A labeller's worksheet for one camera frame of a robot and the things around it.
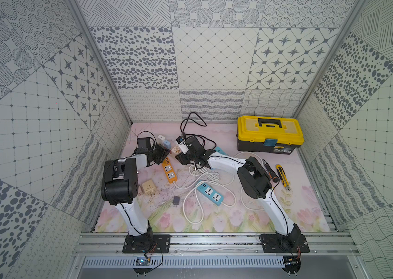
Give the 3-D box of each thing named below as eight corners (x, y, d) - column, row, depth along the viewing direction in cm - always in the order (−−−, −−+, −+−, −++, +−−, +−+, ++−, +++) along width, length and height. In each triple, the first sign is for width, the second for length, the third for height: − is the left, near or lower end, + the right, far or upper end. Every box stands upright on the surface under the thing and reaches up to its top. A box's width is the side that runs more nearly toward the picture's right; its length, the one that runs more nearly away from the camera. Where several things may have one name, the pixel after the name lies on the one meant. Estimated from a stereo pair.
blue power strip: (195, 189, 91) (195, 187, 89) (202, 181, 94) (202, 179, 92) (218, 207, 85) (219, 205, 83) (225, 198, 88) (225, 196, 86)
